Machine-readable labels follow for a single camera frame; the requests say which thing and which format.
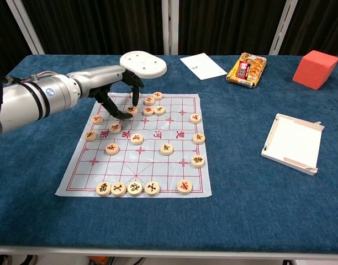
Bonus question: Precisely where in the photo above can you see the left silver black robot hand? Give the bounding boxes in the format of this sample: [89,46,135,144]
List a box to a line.
[66,65,145,120]

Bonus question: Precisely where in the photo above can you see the plastic chinese chess board sheet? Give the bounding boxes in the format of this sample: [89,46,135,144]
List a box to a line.
[55,92,213,198]

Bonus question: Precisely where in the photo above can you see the white oval plastic base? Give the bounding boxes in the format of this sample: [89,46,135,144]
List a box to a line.
[119,50,168,79]

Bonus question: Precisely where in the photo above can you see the dark pleated curtain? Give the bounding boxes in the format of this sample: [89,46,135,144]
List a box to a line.
[0,0,338,87]

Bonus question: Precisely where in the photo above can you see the white paper sheet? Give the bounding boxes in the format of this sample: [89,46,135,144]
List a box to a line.
[179,52,228,81]

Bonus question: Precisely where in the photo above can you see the yellow snack packet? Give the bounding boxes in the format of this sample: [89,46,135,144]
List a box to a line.
[226,52,268,89]

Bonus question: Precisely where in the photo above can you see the orange object under table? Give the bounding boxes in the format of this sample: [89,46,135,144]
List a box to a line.
[88,256,109,265]

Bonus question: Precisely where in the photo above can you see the blue velvet tablecloth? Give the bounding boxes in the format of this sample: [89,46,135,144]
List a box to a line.
[0,54,338,254]

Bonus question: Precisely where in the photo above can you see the white plastic tray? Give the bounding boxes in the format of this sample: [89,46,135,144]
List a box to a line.
[261,113,325,177]

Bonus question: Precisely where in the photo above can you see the red foam block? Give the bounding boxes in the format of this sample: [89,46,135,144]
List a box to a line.
[292,50,338,91]

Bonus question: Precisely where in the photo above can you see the white upright frame post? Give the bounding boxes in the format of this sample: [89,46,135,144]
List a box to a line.
[170,0,181,55]
[161,0,171,55]

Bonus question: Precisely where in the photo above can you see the white slanted frame post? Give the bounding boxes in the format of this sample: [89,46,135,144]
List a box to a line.
[5,0,45,55]

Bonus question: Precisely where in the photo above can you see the white slotted frame post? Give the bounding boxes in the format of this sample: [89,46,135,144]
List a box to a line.
[269,0,299,56]

